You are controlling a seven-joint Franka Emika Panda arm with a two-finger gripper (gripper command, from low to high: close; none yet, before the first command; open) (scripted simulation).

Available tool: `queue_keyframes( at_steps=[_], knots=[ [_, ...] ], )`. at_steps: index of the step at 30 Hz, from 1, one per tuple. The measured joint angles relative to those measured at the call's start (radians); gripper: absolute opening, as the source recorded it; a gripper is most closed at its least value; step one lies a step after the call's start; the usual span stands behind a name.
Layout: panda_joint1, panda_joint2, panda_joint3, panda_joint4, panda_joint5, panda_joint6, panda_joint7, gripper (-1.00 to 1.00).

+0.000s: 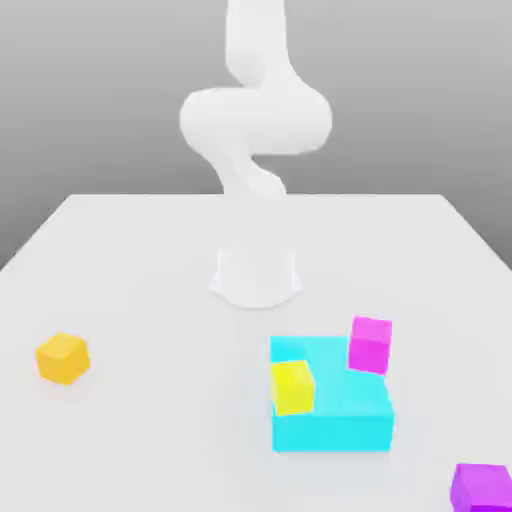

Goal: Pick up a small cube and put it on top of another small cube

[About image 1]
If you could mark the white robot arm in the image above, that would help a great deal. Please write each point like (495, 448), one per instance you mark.
(256, 120)

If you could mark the small yellow cube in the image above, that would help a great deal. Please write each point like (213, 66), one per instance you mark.
(292, 388)

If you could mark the small magenta cube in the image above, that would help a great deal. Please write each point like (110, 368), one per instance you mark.
(368, 348)

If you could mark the small orange cube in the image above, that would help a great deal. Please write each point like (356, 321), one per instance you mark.
(62, 358)

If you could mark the small purple cube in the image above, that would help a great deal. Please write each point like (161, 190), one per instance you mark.
(482, 488)

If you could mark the large cyan box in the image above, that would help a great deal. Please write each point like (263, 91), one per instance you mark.
(344, 416)

